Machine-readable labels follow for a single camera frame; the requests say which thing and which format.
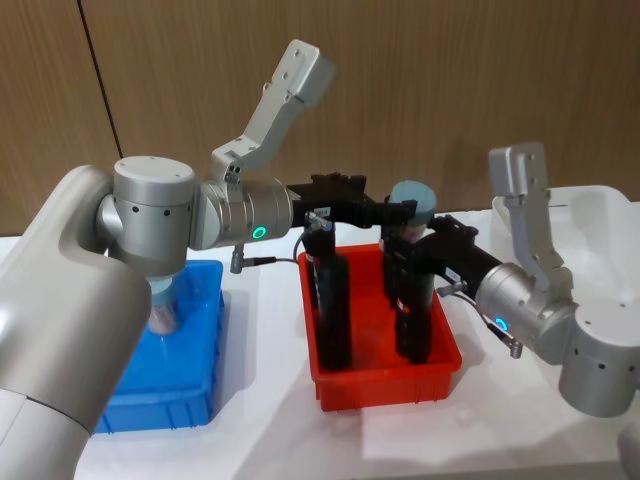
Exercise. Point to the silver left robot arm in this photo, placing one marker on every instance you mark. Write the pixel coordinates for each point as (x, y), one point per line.
(150, 210)

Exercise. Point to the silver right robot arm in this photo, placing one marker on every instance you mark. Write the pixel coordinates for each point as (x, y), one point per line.
(590, 360)

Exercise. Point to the white plastic bin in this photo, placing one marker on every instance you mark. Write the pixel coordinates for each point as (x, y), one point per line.
(600, 240)

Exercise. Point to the red plastic bin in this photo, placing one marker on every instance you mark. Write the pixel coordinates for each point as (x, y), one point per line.
(370, 310)

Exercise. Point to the blue plastic bin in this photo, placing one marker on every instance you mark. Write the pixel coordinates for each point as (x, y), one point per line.
(165, 390)

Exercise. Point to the white table cloth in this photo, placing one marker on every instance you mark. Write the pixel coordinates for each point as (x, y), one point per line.
(500, 440)

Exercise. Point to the clear bottle with teal cap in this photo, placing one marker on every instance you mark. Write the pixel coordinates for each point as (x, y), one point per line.
(412, 195)
(167, 310)

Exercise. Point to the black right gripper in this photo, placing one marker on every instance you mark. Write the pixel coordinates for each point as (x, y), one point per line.
(460, 257)

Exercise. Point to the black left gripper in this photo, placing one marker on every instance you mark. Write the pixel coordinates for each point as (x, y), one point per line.
(340, 210)

